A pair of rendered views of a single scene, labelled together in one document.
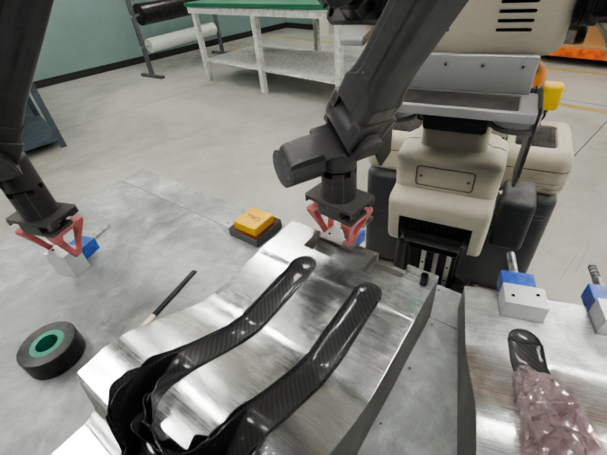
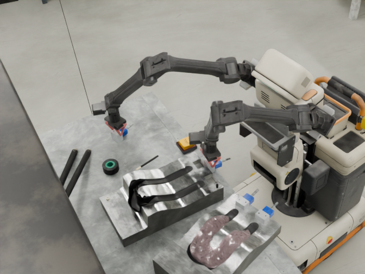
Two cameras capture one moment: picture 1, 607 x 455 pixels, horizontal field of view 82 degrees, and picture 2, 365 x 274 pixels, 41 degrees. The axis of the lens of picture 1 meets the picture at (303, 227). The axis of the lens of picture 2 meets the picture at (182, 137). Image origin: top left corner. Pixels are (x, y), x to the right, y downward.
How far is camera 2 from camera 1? 1.77 m
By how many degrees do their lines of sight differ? 19
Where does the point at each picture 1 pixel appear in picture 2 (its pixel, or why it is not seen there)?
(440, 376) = not seen: hidden behind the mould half
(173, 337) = (145, 176)
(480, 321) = (228, 203)
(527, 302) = (240, 202)
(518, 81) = (284, 131)
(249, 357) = (161, 187)
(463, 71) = not seen: hidden behind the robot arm
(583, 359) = (244, 220)
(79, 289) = (119, 148)
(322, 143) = (201, 136)
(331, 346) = (182, 193)
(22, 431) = (101, 186)
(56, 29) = not seen: outside the picture
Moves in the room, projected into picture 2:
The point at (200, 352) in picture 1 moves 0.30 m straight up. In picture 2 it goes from (150, 182) to (143, 134)
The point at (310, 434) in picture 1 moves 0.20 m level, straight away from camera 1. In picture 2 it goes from (165, 205) to (178, 170)
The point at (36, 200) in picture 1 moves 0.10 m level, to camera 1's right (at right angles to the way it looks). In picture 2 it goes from (115, 117) to (134, 122)
